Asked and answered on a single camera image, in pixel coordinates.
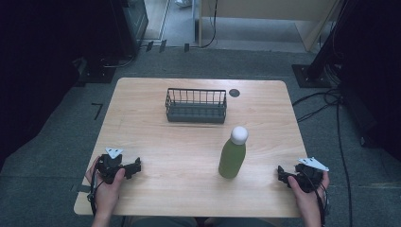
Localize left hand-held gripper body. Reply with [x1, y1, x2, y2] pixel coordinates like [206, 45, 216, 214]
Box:
[96, 147, 127, 185]

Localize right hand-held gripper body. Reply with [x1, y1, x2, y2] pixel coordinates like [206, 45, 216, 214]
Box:
[294, 156, 330, 194]

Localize green bottle with white cap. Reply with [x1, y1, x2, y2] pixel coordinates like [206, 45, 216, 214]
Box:
[218, 125, 250, 180]

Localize dark wire basket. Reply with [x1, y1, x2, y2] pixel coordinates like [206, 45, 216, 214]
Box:
[165, 87, 228, 125]

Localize person's right hand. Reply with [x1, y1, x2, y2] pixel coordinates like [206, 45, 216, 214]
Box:
[287, 170, 331, 219]

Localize person's left hand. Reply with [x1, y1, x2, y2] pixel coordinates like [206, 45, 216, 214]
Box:
[85, 156, 127, 217]

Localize dark stand base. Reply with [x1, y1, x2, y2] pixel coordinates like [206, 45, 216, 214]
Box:
[73, 56, 118, 87]

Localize dark glass-front cabinet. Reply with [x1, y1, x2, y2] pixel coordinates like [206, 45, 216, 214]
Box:
[110, 0, 149, 58]

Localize light wooden cabinet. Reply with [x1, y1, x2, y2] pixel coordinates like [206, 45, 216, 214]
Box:
[198, 0, 343, 52]

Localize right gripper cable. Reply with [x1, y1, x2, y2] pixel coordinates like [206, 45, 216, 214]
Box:
[304, 169, 329, 227]

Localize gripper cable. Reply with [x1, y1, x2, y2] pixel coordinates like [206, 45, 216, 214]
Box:
[86, 157, 105, 218]
[304, 169, 329, 227]

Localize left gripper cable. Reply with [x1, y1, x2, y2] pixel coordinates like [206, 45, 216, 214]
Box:
[86, 157, 105, 218]

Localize black floor cables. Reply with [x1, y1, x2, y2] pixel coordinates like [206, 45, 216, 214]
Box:
[292, 62, 354, 227]

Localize black stand with base plate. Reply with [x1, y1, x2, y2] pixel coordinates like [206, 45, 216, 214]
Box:
[291, 0, 357, 89]

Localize black hanging cable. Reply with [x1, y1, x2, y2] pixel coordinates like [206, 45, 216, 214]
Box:
[200, 0, 219, 49]

